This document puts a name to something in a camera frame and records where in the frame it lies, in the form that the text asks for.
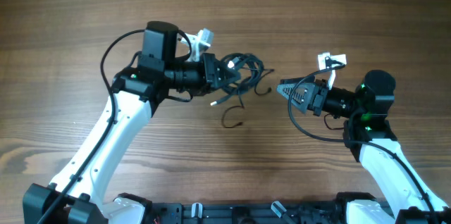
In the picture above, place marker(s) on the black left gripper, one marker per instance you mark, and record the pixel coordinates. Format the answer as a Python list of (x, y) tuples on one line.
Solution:
[(208, 74)]

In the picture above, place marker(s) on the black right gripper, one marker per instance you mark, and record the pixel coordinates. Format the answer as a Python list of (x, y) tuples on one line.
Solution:
[(318, 98)]

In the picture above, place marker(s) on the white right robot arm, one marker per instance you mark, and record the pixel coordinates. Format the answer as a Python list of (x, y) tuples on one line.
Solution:
[(373, 144)]

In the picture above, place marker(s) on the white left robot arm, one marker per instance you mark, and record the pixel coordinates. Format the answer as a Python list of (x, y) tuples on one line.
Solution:
[(169, 59)]

